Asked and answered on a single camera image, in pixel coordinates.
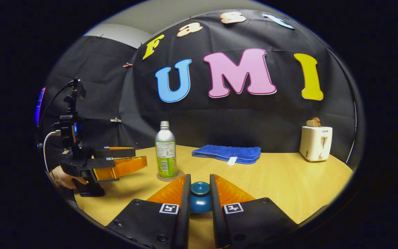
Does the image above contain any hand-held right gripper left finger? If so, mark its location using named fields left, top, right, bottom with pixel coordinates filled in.
left=106, top=174, right=192, bottom=249

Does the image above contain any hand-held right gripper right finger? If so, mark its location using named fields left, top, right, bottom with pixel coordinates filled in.
left=210, top=174, right=329, bottom=249

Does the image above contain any round brown coaster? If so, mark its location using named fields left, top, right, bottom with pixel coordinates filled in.
left=156, top=169, right=185, bottom=183

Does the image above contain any silver water bottle green label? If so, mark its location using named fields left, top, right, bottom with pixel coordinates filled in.
left=155, top=121, right=178, bottom=179

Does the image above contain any blue folded towel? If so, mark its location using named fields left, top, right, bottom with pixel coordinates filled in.
left=191, top=145, right=262, bottom=165

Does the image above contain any black backdrop cloth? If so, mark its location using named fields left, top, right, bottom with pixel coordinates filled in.
left=42, top=10, right=358, bottom=164

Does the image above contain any white toaster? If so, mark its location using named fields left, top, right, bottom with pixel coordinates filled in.
left=299, top=126, right=333, bottom=162

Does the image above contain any white charging cable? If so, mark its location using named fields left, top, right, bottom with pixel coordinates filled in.
left=42, top=130, right=62, bottom=173

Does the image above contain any thin white cable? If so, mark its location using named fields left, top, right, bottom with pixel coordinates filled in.
left=345, top=100, right=358, bottom=164

